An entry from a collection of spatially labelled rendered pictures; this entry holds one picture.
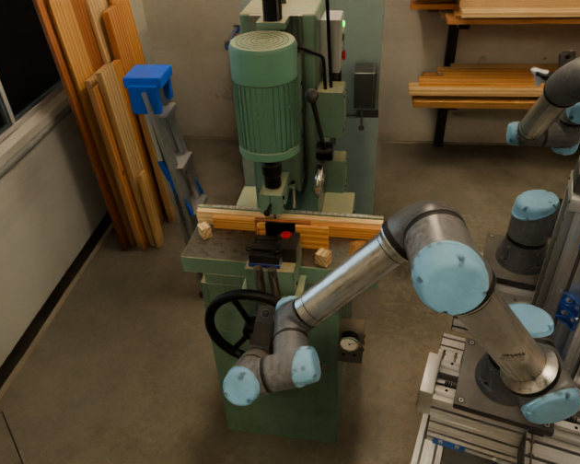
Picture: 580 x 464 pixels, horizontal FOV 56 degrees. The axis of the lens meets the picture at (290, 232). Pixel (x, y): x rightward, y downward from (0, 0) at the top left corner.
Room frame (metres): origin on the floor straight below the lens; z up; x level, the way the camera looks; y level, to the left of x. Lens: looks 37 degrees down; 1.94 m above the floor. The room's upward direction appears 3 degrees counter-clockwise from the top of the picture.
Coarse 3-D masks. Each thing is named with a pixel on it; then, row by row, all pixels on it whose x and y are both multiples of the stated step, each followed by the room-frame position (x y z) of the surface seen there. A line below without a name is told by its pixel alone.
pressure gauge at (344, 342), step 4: (344, 332) 1.14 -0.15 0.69; (348, 332) 1.13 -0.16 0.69; (352, 332) 1.13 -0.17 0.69; (344, 336) 1.12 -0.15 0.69; (348, 336) 1.12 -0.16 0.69; (352, 336) 1.12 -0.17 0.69; (356, 336) 1.12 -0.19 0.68; (340, 340) 1.12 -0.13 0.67; (344, 340) 1.12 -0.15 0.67; (348, 340) 1.11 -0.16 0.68; (352, 340) 1.11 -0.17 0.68; (356, 340) 1.11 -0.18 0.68; (340, 344) 1.12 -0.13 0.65; (344, 344) 1.12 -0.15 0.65; (348, 344) 1.11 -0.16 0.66; (352, 344) 1.11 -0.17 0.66; (356, 344) 1.11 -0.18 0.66; (344, 348) 1.12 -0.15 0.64; (348, 348) 1.11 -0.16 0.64; (352, 348) 1.11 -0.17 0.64; (356, 348) 1.11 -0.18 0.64
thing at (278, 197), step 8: (288, 176) 1.45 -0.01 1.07; (264, 192) 1.35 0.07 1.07; (272, 192) 1.35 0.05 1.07; (280, 192) 1.35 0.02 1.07; (288, 192) 1.44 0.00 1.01; (264, 200) 1.34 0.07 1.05; (272, 200) 1.34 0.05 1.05; (280, 200) 1.33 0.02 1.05; (264, 208) 1.34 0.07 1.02; (272, 208) 1.34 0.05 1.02; (280, 208) 1.33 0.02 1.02
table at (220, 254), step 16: (192, 240) 1.36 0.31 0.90; (208, 240) 1.36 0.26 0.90; (224, 240) 1.35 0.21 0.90; (240, 240) 1.35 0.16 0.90; (336, 240) 1.32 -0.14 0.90; (352, 240) 1.32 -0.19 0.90; (192, 256) 1.28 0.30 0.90; (208, 256) 1.28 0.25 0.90; (224, 256) 1.28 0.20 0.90; (240, 256) 1.27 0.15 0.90; (304, 256) 1.25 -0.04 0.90; (336, 256) 1.25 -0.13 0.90; (192, 272) 1.28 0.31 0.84; (208, 272) 1.27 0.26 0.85; (224, 272) 1.26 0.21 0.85; (240, 272) 1.25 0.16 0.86; (304, 272) 1.20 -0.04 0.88; (320, 272) 1.19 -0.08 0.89; (304, 288) 1.15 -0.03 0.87
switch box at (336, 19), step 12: (324, 12) 1.70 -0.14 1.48; (336, 12) 1.70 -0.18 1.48; (324, 24) 1.63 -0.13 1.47; (336, 24) 1.62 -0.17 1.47; (324, 36) 1.63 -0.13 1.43; (336, 36) 1.62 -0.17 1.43; (324, 48) 1.63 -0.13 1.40; (336, 48) 1.62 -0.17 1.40; (336, 60) 1.62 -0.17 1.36; (336, 72) 1.62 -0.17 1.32
